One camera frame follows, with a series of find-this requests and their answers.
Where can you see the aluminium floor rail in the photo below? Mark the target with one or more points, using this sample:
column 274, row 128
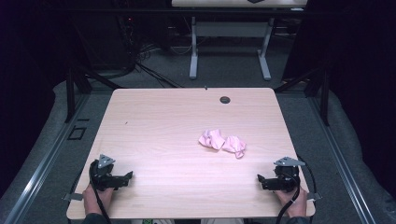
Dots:
column 40, row 168
column 342, row 161

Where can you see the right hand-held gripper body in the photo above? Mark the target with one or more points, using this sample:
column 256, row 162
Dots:
column 285, row 179

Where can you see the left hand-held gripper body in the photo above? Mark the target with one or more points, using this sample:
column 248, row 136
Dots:
column 104, row 179

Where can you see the person's left hand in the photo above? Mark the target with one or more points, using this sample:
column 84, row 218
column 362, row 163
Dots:
column 99, row 199

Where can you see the white desk with grey legs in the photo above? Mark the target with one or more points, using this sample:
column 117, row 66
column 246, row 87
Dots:
column 232, row 28

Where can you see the grey metal table bracket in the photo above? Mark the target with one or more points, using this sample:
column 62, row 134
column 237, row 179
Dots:
column 73, row 197

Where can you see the black metal stand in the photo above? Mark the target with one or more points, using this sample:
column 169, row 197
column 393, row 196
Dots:
column 71, row 93
column 323, row 93

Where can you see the person's right hand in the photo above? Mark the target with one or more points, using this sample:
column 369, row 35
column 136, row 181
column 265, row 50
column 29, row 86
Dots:
column 292, row 202

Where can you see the crumpled pink sock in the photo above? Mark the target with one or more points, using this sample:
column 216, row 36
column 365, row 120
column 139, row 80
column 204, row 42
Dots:
column 235, row 145
column 212, row 139

